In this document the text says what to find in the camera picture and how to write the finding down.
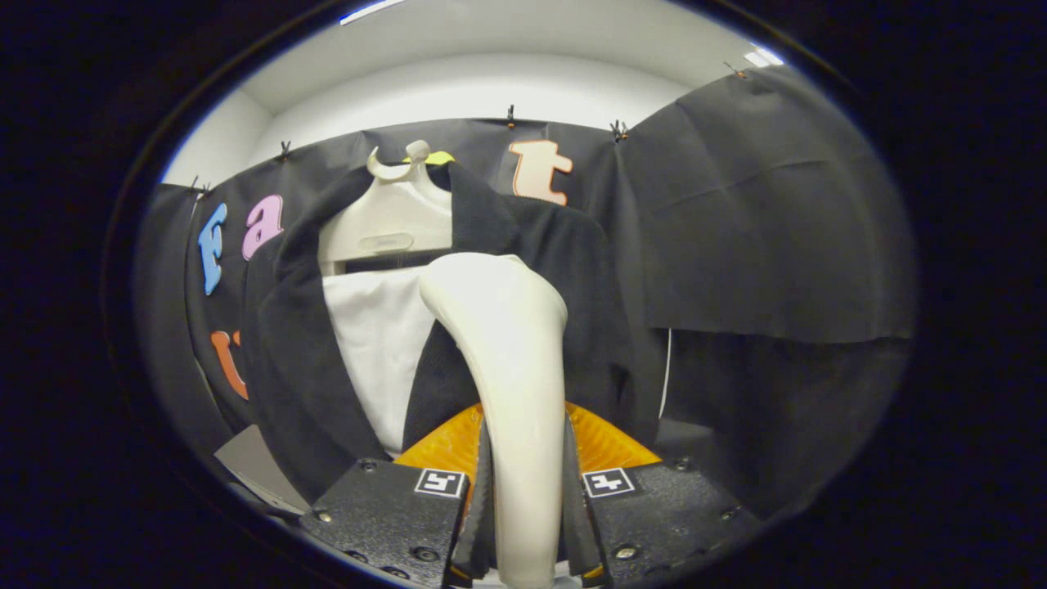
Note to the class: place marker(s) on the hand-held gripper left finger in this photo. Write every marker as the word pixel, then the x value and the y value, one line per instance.
pixel 481 532

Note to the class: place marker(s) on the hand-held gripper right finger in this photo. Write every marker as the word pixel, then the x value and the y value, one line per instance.
pixel 572 532

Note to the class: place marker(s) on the white garment steamer head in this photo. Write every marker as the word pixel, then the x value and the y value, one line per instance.
pixel 515 343

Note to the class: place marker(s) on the white shirt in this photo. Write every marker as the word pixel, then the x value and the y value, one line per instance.
pixel 376 343

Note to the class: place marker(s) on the black blazer jacket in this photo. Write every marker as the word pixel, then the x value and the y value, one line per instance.
pixel 286 343

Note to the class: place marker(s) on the grey cabinet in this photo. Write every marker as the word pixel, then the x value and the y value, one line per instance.
pixel 253 466

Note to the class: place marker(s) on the white plastic hanger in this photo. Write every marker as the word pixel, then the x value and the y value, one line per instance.
pixel 393 221

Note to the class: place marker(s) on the black backdrop cloth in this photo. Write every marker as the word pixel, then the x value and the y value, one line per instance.
pixel 777 204

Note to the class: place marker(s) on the ceiling light panel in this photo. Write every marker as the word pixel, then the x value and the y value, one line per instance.
pixel 368 10
pixel 761 58

